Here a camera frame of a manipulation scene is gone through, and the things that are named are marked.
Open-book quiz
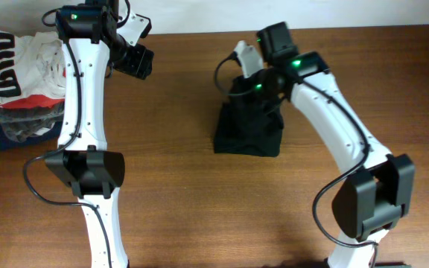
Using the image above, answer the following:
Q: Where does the navy blue folded garment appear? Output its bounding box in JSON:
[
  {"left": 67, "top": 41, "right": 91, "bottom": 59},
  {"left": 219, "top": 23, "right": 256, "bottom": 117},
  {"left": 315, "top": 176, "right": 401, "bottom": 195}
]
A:
[{"left": 0, "top": 121, "right": 63, "bottom": 152}]

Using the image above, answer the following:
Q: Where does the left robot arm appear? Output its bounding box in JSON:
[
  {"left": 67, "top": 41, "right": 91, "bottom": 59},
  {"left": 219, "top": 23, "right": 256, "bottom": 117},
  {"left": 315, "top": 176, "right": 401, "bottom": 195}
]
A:
[{"left": 44, "top": 0, "right": 154, "bottom": 268}]

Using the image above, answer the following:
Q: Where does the red folded garment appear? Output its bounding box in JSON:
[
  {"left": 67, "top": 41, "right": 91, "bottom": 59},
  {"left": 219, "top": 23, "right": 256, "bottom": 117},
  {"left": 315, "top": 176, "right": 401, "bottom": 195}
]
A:
[{"left": 0, "top": 66, "right": 69, "bottom": 110}]

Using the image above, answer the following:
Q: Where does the right black cable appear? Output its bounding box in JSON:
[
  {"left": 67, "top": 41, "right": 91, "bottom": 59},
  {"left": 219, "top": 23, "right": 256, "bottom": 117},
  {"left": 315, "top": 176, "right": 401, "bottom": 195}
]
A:
[{"left": 213, "top": 51, "right": 379, "bottom": 268}]

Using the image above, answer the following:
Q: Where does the black t-shirt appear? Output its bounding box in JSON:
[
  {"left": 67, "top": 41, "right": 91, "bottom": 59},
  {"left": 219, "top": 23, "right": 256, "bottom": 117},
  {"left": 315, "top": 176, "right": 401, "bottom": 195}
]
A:
[{"left": 213, "top": 76, "right": 285, "bottom": 158}]

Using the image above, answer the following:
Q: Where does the grey folded garment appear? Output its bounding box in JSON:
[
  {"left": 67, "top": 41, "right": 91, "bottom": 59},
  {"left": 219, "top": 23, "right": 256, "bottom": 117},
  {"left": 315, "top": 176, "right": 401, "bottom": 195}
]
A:
[{"left": 0, "top": 102, "right": 65, "bottom": 143}]

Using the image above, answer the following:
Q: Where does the left black cable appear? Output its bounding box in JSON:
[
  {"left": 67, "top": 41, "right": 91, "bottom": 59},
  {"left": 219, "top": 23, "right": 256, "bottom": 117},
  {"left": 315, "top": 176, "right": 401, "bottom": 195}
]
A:
[{"left": 22, "top": 0, "right": 132, "bottom": 268}]

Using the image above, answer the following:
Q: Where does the black cable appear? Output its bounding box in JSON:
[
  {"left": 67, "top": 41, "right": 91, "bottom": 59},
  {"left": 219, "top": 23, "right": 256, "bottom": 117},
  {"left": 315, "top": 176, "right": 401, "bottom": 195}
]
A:
[
  {"left": 213, "top": 51, "right": 379, "bottom": 268},
  {"left": 22, "top": 0, "right": 132, "bottom": 268}
]

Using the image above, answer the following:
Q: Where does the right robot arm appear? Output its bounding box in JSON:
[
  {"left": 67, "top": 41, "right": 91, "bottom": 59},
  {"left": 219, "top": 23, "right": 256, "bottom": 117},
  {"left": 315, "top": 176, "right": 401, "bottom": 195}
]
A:
[{"left": 226, "top": 22, "right": 415, "bottom": 267}]

